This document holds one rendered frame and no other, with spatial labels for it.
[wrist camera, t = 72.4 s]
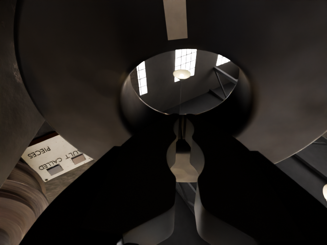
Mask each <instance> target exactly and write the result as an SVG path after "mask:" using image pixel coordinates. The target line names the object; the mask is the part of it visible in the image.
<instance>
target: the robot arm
mask: <svg viewBox="0 0 327 245"><path fill-rule="evenodd" d="M181 131H182V139H185V140H186V142H187V143H188V144H189V145H190V147H191V153H190V164H191V165H192V166H193V167H194V168H195V170H196V171H197V173H198V175H199V177H198V181H197V189H196V197H195V205H194V210H195V218H196V225H197V231H198V234H199V236H200V237H201V238H202V239H204V240H205V241H206V242H208V243H209V244H211V245H327V208H326V207H325V206H324V205H323V204H322V203H321V202H320V201H318V200H317V199H316V198H315V197H314V196H312V195H311V194H310V193H309V192H307V191H306V190H305V189H304V188H303V187H301V186H300V185H299V184H298V183H296V182H295V181H294V180H293V179H292V178H290V177H289V176H288V175H287V174H286V173H284V172H283V171H282V170H281V169H279V168H278V167H277V166H276V165H274V164H273V163H272V162H271V161H270V160H268V159H267V158H266V157H265V156H264V155H262V154H261V153H260V152H259V151H250V150H249V149H248V148H247V147H246V146H244V145H243V144H242V143H241V142H240V141H238V140H237V139H236V138H234V137H233V136H231V135H230V134H228V133H227V132H225V131H224V130H222V129H220V128H218V127H216V126H214V125H213V124H211V123H209V122H207V121H205V120H203V119H201V118H200V117H198V116H196V115H194V114H191V113H189V114H184V115H179V114H177V113H173V114H170V115H169V116H167V117H165V118H163V119H161V120H159V121H157V122H155V123H153V124H151V125H150V126H148V127H146V128H144V129H142V130H141V131H139V132H138V133H136V134H135V135H133V136H132V137H131V138H129V139H128V140H127V141H126V142H125V143H124V144H122V145H121V146H113V147H112V148H111V149H110V150H109V151H108V152H106V153H105V154H104V155H103V156H102V157H101V158H100V159H98V160H97V161H96V162H95V163H94V164H93V165H92V166H91V167H89V168H88V169H87V170H86V171H85V172H84V173H83V174H82V175H80V176H79V177H78V178H77V179H76V180H75V181H74V182H72V183H71V184H70V185H69V186H68V187H67V188H66V189H64V190H63V191H62V192H61V193H60V194H59V195H58V196H57V197H56V198H55V199H54V200H53V201H52V202H51V204H50V205H49V206H48V207H47V208H46V209H45V210H44V212H43V213H42V214H41V215H40V216H39V217H38V218H37V220H36V221H35V222H34V224H33V225H32V226H31V228H30V229H29V230H28V232H27V233H26V235H25V236H24V238H23V239H22V241H21V242H20V244H19V245H157V244H158V243H160V242H162V241H164V240H165V239H167V238H169V237H170V236H171V234H172V233H173V230H174V217H175V196H176V177H175V176H174V174H173V173H172V172H171V170H170V169H171V167H172V166H173V165H174V164H175V159H176V142H177V141H178V139H181Z"/></svg>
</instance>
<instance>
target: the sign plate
mask: <svg viewBox="0 0 327 245"><path fill-rule="evenodd" d="M81 154H83V153H82V152H80V151H79V150H77V149H76V148H74V147H73V146H72V145H70V144H69V143H68V142H67V141H65V140H64V139H63V138H62V137H61V136H60V135H59V134H58V133H57V132H54V133H51V134H49V135H46V136H44V137H41V138H39V139H36V140H33V141H31V142H30V144H29V145H28V147H27V149H26V150H25V152H24V153H23V155H22V156H21V157H22V158H23V159H24V160H25V161H26V162H27V164H28V165H29V166H30V167H31V168H32V169H34V170H35V171H36V172H37V173H38V174H39V175H40V176H41V178H42V179H43V181H44V182H46V181H48V180H50V179H52V178H55V177H57V176H59V175H61V174H63V173H65V172H67V171H70V170H72V169H74V168H76V167H78V166H80V165H82V164H84V163H87V162H89V161H91V160H93V159H92V158H90V157H89V156H87V155H85V154H83V156H84V158H85V161H83V162H81V163H79V164H75V163H74V161H73V160H72V158H74V157H77V156H79V155H81ZM57 165H59V166H60V167H61V169H62V170H63V171H61V172H59V173H57V174H55V175H51V174H50V173H49V171H48V169H50V168H52V167H54V166H57Z"/></svg>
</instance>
